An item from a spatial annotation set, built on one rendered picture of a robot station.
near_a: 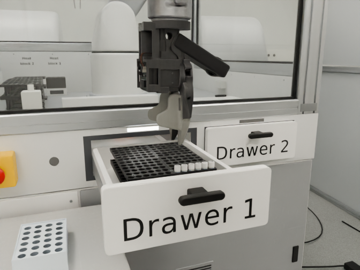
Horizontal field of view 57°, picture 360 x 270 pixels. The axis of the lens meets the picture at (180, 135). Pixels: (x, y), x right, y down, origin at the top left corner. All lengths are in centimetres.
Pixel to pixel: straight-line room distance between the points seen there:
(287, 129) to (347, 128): 168
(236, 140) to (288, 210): 33
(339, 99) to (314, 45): 170
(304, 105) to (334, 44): 178
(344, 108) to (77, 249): 230
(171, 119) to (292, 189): 63
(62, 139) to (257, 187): 46
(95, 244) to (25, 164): 26
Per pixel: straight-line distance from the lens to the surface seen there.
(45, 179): 85
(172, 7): 56
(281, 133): 100
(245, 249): 111
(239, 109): 94
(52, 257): 62
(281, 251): 120
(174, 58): 58
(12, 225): 82
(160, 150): 78
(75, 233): 74
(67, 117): 80
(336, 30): 281
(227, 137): 91
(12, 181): 80
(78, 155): 83
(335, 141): 279
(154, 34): 57
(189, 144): 86
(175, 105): 57
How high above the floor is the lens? 111
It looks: 13 degrees down
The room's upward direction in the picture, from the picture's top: straight up
